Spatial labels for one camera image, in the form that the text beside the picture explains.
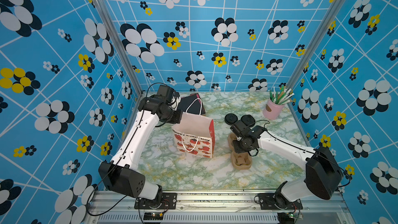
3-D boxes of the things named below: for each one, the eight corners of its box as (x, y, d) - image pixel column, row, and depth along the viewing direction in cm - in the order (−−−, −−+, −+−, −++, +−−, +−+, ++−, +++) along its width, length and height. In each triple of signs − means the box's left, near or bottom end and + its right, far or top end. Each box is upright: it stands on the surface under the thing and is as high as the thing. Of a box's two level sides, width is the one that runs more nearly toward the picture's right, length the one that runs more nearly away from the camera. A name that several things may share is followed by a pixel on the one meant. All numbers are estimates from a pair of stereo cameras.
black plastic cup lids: (225, 125, 104) (225, 123, 101) (224, 115, 109) (224, 113, 107) (237, 125, 103) (238, 123, 101) (236, 115, 109) (236, 113, 107)
